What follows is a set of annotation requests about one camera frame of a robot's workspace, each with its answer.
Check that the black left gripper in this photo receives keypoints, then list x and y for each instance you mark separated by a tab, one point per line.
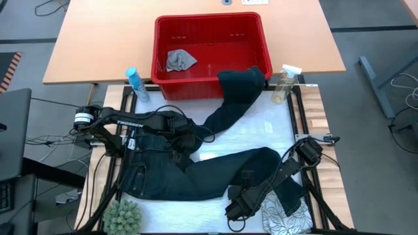
187	140

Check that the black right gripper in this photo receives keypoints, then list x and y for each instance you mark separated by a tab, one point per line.
243	204

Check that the white leaf-print cloth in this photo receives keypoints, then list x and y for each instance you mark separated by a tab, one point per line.
281	218

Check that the dark green garment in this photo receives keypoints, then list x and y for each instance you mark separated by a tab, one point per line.
212	176

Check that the grey cloth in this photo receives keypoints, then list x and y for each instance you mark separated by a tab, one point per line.
179	60

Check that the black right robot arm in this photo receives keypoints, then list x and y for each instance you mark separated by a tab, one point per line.
287	169

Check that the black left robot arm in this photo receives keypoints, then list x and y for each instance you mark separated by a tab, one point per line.
130	122

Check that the red plastic laundry basket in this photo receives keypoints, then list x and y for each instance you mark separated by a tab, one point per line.
196	88

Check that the blue spray bottle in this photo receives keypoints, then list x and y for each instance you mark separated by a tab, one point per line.
138	85

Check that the wooden table side board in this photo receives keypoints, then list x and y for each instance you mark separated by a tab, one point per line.
315	107
111	98

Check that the small green potted plant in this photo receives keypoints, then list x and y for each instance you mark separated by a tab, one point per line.
122	218

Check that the clear spray bottle white trigger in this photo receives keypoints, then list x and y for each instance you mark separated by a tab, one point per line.
284	86

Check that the light wooden desk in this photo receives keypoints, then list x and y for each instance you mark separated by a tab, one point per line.
413	8
107	39

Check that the black side desk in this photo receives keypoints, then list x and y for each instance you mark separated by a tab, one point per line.
49	173

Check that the grey desk grommet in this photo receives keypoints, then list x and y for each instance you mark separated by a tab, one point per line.
226	2

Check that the white power outlet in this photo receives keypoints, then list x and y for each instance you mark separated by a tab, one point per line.
254	1

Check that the grey desk leg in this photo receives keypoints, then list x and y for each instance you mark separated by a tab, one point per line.
375	85

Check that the black aluminium table frame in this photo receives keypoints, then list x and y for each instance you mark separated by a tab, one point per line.
315	222

